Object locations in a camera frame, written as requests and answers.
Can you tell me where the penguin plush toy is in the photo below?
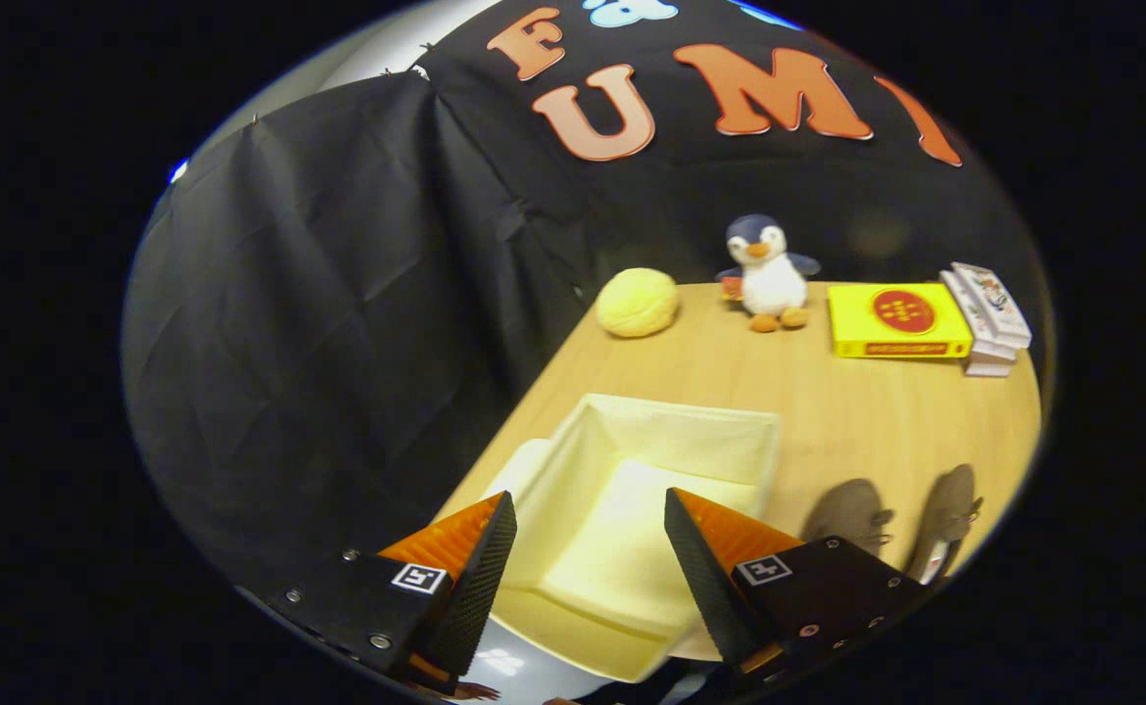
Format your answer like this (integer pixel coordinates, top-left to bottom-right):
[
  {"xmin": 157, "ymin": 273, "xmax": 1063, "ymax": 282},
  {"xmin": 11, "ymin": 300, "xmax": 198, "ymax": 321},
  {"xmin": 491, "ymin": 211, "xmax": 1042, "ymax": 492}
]
[{"xmin": 716, "ymin": 213, "xmax": 822, "ymax": 334}]

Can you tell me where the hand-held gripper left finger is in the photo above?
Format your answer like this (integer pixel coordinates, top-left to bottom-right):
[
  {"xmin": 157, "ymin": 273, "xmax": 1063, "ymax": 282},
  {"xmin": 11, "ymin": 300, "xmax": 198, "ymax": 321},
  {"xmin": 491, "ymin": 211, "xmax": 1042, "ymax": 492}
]
[{"xmin": 264, "ymin": 490, "xmax": 518, "ymax": 682}]

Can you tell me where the cream fabric storage box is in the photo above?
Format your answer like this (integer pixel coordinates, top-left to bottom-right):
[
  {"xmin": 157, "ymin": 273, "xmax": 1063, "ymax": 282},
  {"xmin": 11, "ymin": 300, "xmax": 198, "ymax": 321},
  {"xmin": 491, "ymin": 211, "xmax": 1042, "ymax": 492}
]
[{"xmin": 480, "ymin": 394, "xmax": 783, "ymax": 683}]

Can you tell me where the yellow fuzzy ball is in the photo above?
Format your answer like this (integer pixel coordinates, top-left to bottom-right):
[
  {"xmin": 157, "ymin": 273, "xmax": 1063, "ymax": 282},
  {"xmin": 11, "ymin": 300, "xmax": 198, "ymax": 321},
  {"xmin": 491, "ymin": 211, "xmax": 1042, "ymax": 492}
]
[{"xmin": 596, "ymin": 267, "xmax": 680, "ymax": 339}]

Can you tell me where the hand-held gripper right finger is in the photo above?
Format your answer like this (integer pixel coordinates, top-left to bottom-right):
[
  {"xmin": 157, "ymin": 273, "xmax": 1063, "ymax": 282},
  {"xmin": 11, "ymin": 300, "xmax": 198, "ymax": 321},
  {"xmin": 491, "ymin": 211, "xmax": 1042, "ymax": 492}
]
[{"xmin": 664, "ymin": 488, "xmax": 927, "ymax": 677}]

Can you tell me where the yellow book with red circle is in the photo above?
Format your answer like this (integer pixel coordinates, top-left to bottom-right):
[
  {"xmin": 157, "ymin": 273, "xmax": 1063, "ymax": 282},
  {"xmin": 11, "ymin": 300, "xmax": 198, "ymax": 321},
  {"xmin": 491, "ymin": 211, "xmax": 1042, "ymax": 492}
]
[{"xmin": 827, "ymin": 283, "xmax": 974, "ymax": 359}]

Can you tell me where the illustrated white book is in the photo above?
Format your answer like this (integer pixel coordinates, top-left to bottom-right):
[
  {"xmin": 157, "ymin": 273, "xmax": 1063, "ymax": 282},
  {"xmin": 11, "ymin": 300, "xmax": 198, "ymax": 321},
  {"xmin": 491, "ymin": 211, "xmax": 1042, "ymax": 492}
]
[{"xmin": 951, "ymin": 261, "xmax": 1032, "ymax": 346}]

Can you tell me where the brown shoe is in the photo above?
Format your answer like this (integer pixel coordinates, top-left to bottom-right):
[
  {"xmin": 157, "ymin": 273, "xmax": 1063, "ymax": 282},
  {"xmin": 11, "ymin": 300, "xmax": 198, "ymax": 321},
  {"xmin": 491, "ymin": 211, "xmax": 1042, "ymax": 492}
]
[
  {"xmin": 801, "ymin": 478, "xmax": 895, "ymax": 554},
  {"xmin": 904, "ymin": 463, "xmax": 983, "ymax": 586}
]

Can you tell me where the person's dark clothing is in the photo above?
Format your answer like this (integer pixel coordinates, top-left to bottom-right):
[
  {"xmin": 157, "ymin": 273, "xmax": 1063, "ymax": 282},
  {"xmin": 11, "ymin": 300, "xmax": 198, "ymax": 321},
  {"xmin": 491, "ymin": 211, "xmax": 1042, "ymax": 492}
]
[{"xmin": 573, "ymin": 661, "xmax": 731, "ymax": 705}]

